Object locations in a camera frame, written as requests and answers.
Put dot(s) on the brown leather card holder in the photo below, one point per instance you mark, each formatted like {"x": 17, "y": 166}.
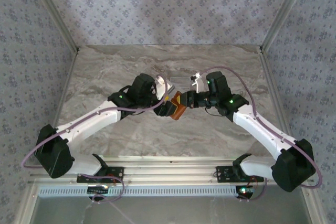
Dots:
{"x": 176, "y": 113}

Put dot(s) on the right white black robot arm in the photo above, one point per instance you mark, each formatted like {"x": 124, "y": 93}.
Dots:
{"x": 262, "y": 129}

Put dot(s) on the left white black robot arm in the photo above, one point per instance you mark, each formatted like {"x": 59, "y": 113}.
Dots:
{"x": 86, "y": 124}

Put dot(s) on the grey metal panel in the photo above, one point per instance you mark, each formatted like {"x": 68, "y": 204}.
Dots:
{"x": 170, "y": 211}

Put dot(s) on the circuit board with green light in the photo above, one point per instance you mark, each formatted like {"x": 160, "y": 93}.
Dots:
{"x": 245, "y": 191}

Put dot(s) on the black circuit board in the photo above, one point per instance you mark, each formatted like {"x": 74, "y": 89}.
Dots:
{"x": 98, "y": 190}

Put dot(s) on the aluminium table side rail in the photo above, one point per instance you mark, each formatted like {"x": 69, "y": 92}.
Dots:
{"x": 68, "y": 77}
{"x": 274, "y": 90}

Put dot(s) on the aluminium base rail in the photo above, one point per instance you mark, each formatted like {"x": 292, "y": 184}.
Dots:
{"x": 170, "y": 171}

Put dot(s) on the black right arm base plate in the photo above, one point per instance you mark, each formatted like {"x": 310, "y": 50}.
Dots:
{"x": 223, "y": 172}

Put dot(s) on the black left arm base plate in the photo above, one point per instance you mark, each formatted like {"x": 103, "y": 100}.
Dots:
{"x": 119, "y": 172}

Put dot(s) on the aluminium corner post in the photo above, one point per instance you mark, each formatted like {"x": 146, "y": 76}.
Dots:
{"x": 286, "y": 9}
{"x": 52, "y": 11}

